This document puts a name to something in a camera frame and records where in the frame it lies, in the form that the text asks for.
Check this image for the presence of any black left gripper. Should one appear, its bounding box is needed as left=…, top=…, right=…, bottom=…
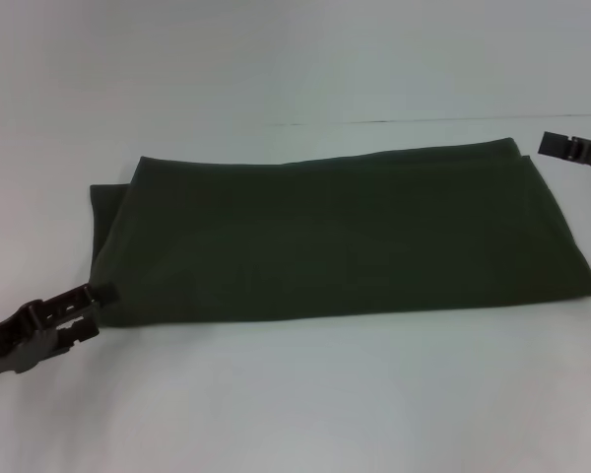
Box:
left=0, top=282, right=118, bottom=384

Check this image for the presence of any dark green shirt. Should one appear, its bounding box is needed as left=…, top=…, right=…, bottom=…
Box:
left=89, top=136, right=591, bottom=330

